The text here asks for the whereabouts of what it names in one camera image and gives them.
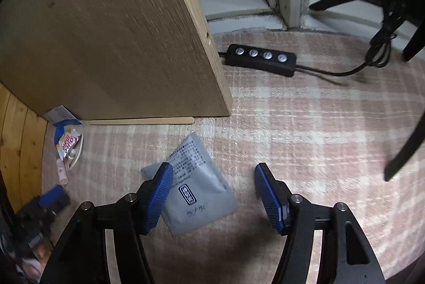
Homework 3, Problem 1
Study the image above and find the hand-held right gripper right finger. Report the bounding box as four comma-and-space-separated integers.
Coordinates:
254, 163, 387, 284

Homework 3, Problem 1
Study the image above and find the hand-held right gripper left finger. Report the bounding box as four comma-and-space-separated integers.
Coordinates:
40, 162, 175, 284

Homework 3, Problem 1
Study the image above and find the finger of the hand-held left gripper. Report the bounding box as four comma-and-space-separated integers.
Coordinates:
36, 185, 71, 215

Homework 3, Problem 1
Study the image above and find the grey sachet packet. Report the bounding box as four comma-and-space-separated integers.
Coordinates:
140, 132, 240, 236

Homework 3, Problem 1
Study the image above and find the red and white snack packet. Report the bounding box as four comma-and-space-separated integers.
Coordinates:
55, 125, 83, 160

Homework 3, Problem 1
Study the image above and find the small pink bottle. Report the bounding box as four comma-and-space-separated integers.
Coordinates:
56, 158, 69, 185

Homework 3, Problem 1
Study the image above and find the wooden side panel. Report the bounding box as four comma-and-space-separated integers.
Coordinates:
0, 81, 49, 215

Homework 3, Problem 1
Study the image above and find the checked beige blanket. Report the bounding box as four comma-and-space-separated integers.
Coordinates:
41, 27, 425, 284

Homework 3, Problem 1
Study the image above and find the flat wooden stick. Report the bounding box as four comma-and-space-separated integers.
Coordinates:
89, 117, 195, 125

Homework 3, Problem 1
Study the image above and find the blue and white packet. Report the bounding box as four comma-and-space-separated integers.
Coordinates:
44, 105, 83, 126

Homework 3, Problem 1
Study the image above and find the black power strip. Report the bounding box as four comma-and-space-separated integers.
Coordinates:
226, 44, 297, 77

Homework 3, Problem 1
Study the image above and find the wooden cabinet panel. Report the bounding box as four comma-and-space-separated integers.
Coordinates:
0, 0, 233, 121

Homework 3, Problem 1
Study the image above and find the black cable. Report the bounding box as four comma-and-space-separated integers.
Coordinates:
217, 23, 404, 77

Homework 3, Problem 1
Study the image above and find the black strap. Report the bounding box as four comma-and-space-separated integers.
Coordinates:
383, 111, 425, 182

